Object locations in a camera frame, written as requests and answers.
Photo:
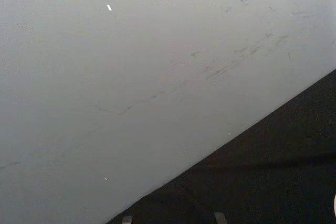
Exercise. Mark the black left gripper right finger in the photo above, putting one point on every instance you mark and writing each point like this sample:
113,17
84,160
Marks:
220,218

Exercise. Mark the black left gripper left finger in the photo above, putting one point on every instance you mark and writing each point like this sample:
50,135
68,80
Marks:
127,220

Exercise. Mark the black table cloth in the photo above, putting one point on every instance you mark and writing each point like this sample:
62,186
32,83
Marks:
275,161

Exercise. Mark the roll of white tape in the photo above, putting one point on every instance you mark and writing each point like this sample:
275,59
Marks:
335,203

